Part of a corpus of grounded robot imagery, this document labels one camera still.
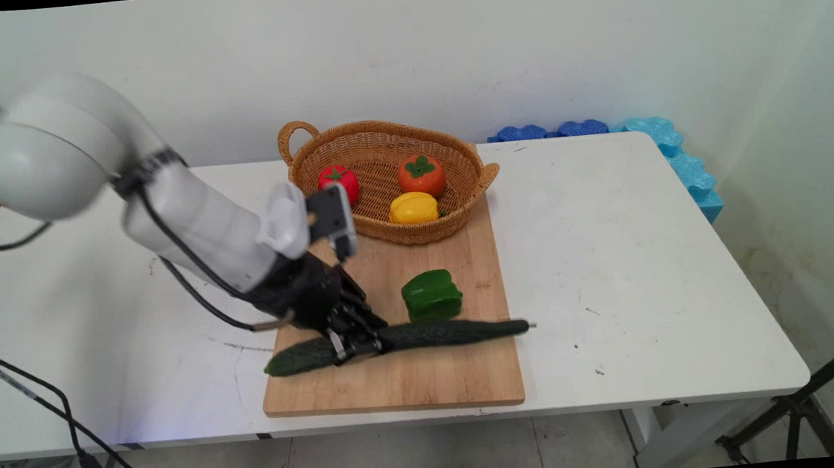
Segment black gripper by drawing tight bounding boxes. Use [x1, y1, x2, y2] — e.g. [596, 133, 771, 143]
[243, 245, 393, 373]

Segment long dark green cucumber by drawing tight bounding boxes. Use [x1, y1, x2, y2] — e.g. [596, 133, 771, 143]
[260, 312, 539, 379]

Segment green toy bell pepper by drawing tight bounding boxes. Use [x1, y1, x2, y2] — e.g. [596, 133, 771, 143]
[399, 267, 466, 325]

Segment wooden cutting board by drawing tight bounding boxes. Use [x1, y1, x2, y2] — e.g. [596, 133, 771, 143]
[247, 186, 527, 425]

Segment yellow toy bell pepper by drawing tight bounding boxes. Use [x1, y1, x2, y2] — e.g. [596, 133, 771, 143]
[388, 190, 442, 227]

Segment red toy tomato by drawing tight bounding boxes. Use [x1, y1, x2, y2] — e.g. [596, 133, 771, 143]
[316, 162, 362, 211]

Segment orange toy persimmon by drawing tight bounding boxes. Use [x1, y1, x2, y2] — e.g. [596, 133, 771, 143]
[396, 153, 448, 202]

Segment woven wicker basket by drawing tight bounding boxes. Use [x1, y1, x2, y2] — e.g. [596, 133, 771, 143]
[276, 105, 506, 256]

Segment dark blue foam mat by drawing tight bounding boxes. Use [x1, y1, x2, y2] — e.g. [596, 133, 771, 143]
[556, 118, 610, 139]
[486, 122, 549, 145]

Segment white table leg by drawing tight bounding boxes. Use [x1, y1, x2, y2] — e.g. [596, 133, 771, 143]
[620, 405, 663, 465]

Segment light blue foam mat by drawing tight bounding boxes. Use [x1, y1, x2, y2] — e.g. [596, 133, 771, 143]
[608, 111, 726, 232]

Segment black tripod stand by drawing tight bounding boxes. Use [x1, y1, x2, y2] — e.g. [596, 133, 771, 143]
[707, 331, 834, 468]

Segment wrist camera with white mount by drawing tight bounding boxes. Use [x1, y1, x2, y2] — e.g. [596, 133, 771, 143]
[252, 177, 361, 268]

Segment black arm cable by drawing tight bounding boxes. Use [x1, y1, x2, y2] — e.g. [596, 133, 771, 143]
[0, 139, 297, 352]

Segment black floor cable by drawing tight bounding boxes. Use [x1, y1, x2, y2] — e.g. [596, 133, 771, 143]
[0, 330, 187, 468]

